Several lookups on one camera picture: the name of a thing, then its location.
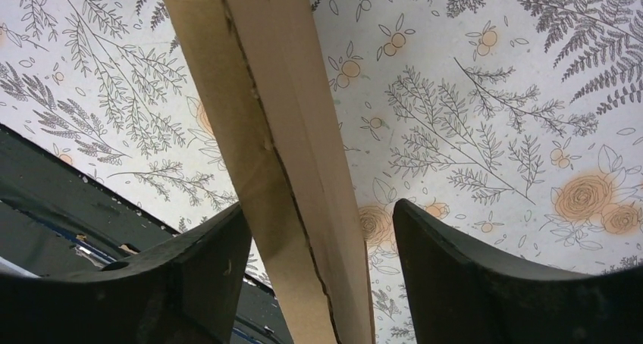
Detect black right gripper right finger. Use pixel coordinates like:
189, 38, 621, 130
393, 199, 642, 343

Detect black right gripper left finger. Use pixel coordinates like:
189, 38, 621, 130
1, 205, 251, 343

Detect brown cardboard box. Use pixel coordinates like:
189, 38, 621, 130
164, 0, 375, 343

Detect floral patterned table mat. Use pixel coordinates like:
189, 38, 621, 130
1, 0, 642, 343

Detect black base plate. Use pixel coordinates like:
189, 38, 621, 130
1, 127, 292, 343

